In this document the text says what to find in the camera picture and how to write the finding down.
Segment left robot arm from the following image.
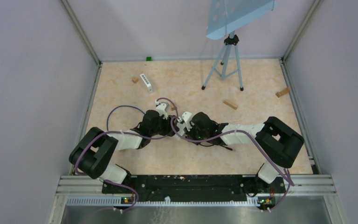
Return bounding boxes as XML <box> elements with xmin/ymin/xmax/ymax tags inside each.
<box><xmin>69</xmin><ymin>110</ymin><xmax>174</xmax><ymax>193</ymax></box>

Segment white TP-Link switch box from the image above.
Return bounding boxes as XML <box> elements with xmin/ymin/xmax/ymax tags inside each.
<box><xmin>174</xmin><ymin>123</ymin><xmax>186</xmax><ymax>140</ymax></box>

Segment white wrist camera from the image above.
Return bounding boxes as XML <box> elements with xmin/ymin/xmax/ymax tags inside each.
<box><xmin>155</xmin><ymin>101</ymin><xmax>170</xmax><ymax>119</ymax></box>
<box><xmin>179</xmin><ymin>112</ymin><xmax>193</xmax><ymax>129</ymax></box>

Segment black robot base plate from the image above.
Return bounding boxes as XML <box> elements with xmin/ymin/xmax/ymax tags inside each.
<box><xmin>102</xmin><ymin>175</ymin><xmax>286</xmax><ymax>202</ymax></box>

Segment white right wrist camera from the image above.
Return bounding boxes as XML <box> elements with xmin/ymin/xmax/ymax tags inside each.
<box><xmin>179</xmin><ymin>112</ymin><xmax>193</xmax><ymax>129</ymax></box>

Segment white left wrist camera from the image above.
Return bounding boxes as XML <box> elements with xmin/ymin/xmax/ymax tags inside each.
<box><xmin>155</xmin><ymin>101</ymin><xmax>170</xmax><ymax>119</ymax></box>

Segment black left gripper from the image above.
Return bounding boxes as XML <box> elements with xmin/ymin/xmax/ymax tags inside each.
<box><xmin>150</xmin><ymin>114</ymin><xmax>179</xmax><ymax>137</ymax></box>

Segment flat wooden plank block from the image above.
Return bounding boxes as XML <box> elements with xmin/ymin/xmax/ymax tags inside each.
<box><xmin>223</xmin><ymin>99</ymin><xmax>238</xmax><ymax>110</ymax></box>

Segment light blue tripod stand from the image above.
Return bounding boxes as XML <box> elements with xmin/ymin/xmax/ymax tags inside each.
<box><xmin>201</xmin><ymin>0</ymin><xmax>277</xmax><ymax>91</ymax></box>

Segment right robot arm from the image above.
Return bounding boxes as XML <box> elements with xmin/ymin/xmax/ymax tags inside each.
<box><xmin>178</xmin><ymin>112</ymin><xmax>304</xmax><ymax>192</ymax></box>

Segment long white network switch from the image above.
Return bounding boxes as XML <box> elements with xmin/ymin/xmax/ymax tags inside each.
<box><xmin>140</xmin><ymin>73</ymin><xmax>153</xmax><ymax>93</ymax></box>

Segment curved wooden block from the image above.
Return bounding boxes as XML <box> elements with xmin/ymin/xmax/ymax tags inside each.
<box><xmin>275</xmin><ymin>87</ymin><xmax>290</xmax><ymax>98</ymax></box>

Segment black ethernet cable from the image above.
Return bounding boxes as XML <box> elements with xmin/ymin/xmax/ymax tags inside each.
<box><xmin>197</xmin><ymin>139</ymin><xmax>234</xmax><ymax>152</ymax></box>

